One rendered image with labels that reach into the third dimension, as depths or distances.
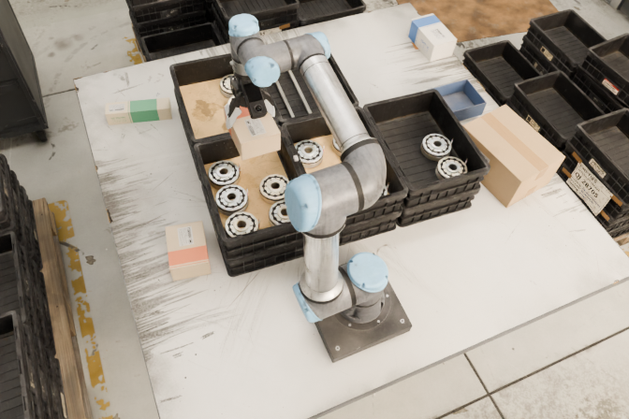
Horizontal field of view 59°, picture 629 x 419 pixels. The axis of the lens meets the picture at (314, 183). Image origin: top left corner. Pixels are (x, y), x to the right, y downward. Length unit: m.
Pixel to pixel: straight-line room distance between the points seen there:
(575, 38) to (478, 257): 1.90
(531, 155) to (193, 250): 1.20
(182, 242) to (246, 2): 1.71
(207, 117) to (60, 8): 2.28
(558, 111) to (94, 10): 2.93
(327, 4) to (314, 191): 2.32
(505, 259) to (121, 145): 1.45
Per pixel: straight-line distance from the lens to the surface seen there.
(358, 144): 1.24
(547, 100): 3.09
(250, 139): 1.59
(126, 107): 2.26
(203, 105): 2.11
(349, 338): 1.70
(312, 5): 3.36
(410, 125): 2.09
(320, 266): 1.36
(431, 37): 2.56
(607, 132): 2.90
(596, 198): 2.74
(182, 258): 1.79
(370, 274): 1.53
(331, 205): 1.16
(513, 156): 2.06
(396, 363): 1.74
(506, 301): 1.92
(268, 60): 1.36
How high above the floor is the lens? 2.31
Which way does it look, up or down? 53 degrees down
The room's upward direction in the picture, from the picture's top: 5 degrees clockwise
